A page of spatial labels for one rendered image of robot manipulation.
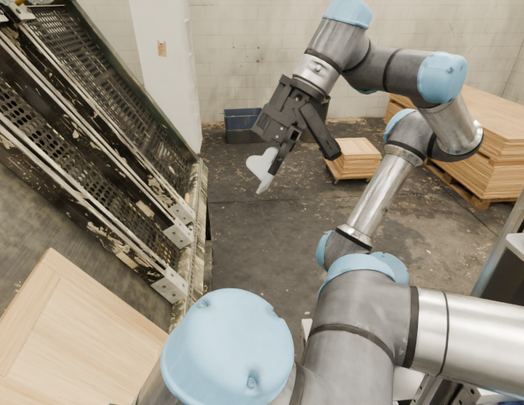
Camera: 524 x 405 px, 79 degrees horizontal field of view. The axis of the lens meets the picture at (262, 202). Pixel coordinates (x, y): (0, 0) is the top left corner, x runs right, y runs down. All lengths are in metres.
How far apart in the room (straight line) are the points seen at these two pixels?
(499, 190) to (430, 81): 3.44
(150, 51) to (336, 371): 4.29
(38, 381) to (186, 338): 0.67
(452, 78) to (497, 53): 6.73
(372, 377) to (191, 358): 0.14
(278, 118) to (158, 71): 3.91
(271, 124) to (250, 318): 0.41
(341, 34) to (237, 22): 5.12
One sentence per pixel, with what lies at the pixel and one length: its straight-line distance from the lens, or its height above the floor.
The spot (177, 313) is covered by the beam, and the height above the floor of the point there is 0.89.
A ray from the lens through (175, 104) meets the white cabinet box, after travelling 4.49.
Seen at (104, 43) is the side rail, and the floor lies 1.65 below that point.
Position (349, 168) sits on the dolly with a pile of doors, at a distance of 3.78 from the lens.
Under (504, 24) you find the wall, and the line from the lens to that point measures 7.27.
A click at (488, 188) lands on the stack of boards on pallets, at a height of 0.27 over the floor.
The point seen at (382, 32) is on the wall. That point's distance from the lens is 6.20.
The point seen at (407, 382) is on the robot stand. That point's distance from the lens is 1.10.
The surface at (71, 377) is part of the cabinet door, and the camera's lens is 0.91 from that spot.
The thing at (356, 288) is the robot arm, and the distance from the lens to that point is 0.32.
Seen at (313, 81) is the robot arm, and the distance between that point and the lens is 0.58.
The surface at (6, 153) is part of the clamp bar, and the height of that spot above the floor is 1.51.
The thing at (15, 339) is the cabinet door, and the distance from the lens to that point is 0.85.
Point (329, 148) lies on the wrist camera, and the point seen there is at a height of 1.63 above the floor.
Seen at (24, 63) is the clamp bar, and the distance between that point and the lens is 1.36.
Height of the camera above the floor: 1.85
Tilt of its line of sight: 32 degrees down
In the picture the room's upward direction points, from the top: straight up
